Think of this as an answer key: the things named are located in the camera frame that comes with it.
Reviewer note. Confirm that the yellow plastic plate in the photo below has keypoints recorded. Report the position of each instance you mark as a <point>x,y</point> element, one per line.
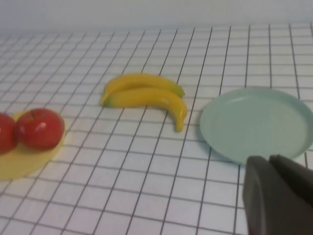
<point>19,164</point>

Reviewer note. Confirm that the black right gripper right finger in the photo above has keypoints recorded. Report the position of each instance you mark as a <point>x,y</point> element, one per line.
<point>298,178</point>

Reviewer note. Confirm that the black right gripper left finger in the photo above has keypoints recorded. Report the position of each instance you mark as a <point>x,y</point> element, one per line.
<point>269,208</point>

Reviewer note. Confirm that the red apple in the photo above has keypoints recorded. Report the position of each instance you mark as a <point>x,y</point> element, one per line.
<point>6,134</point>
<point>39,129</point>

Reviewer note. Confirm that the white black-grid tablecloth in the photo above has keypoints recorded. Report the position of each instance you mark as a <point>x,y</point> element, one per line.
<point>122,183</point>

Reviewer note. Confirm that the pale green plastic plate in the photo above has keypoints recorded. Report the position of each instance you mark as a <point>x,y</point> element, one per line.
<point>252,124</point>

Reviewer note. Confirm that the yellow banana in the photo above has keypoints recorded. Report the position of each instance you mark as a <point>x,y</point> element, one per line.
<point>137,79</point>
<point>151,98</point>

